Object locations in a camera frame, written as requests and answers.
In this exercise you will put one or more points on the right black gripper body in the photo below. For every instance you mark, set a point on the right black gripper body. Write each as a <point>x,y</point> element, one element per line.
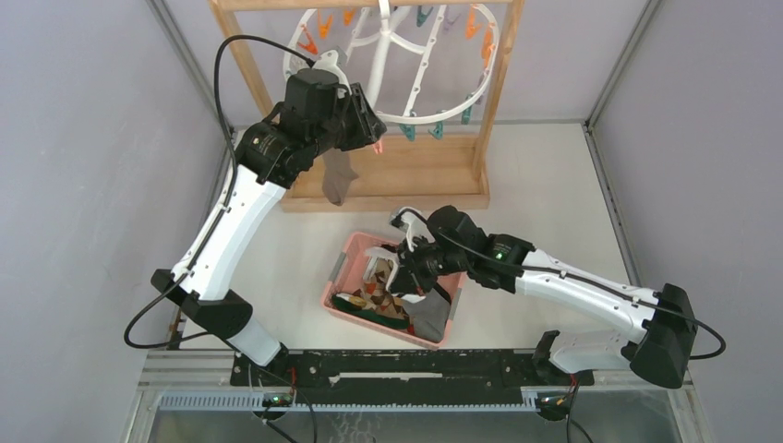
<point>427,263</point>

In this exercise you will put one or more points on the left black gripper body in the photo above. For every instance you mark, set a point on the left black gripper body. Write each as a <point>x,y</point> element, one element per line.
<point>351,126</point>

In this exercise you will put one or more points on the taupe striped cuff sock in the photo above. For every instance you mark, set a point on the taupe striped cuff sock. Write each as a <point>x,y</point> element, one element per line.
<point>338,176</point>

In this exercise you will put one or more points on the white grey sock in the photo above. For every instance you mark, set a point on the white grey sock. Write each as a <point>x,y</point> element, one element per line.
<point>382,253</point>

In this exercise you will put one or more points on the dark brown argyle sock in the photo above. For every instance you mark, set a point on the dark brown argyle sock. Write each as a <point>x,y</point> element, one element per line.
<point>376,295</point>

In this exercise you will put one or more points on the white round clip hanger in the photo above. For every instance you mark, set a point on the white round clip hanger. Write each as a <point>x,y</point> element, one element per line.
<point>397,61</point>

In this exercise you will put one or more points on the pink plastic basket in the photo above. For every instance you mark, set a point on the pink plastic basket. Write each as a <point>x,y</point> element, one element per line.
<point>348,275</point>

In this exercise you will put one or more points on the dark green sock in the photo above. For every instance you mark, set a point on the dark green sock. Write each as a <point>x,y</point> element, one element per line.
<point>341,302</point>

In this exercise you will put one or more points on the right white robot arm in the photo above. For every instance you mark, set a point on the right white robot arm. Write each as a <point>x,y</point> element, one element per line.
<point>649,332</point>

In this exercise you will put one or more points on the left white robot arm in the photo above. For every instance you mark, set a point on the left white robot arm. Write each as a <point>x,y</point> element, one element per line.
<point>266,164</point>

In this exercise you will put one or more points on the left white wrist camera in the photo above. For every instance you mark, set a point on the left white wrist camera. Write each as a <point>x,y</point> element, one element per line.
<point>330,61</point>

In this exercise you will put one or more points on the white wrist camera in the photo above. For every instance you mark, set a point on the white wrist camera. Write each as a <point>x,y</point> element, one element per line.
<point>414,225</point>
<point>330,61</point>

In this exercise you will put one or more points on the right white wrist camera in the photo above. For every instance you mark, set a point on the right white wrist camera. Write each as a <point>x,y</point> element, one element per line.
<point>414,225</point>

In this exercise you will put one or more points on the wooden hanger stand frame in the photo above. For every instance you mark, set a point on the wooden hanger stand frame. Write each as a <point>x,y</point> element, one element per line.
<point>437,159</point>

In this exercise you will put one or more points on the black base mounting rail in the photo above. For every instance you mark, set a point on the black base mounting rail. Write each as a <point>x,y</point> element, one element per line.
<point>416,376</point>

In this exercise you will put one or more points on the white slotted cable duct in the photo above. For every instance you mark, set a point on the white slotted cable duct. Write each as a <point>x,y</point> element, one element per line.
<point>214,401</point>

